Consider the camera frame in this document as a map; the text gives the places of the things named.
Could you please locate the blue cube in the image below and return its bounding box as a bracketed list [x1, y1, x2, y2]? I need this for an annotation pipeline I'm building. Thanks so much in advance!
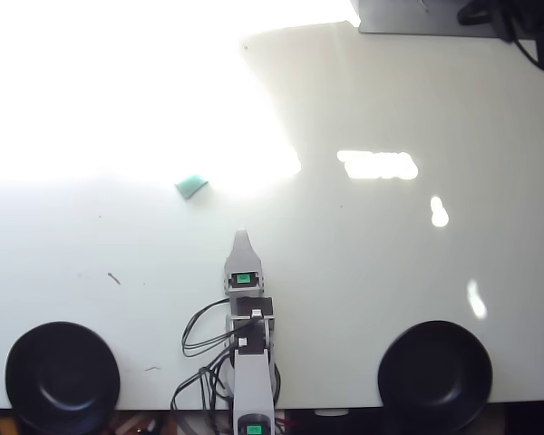
[173, 173, 210, 201]

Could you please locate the black looped servo cable pair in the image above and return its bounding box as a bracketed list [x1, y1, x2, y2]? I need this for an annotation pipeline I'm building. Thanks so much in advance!
[180, 298, 238, 360]

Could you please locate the black servo cable bundle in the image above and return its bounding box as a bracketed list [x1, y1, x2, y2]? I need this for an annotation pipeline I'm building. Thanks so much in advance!
[170, 351, 238, 414]

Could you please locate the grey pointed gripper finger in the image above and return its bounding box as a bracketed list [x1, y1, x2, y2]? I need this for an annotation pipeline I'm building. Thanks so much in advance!
[225, 229, 262, 274]

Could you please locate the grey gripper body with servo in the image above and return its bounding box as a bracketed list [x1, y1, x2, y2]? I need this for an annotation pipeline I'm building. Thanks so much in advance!
[222, 270, 267, 299]

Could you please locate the black round bowl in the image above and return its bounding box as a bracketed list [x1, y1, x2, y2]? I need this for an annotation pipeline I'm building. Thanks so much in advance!
[5, 321, 121, 434]
[376, 320, 495, 434]

